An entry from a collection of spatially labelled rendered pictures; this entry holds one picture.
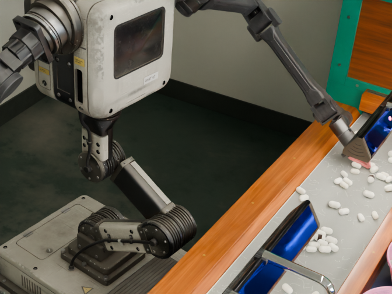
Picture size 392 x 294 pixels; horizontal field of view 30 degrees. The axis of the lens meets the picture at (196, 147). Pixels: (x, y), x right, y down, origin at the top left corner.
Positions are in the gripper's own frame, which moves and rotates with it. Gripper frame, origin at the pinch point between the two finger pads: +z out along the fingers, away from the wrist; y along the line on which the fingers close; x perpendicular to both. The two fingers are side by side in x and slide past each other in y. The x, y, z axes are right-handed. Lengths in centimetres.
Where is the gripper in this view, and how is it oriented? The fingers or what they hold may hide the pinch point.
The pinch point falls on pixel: (368, 165)
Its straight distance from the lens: 261.3
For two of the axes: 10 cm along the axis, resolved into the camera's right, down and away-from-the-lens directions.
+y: 5.2, -4.2, 7.4
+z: 6.0, 8.0, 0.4
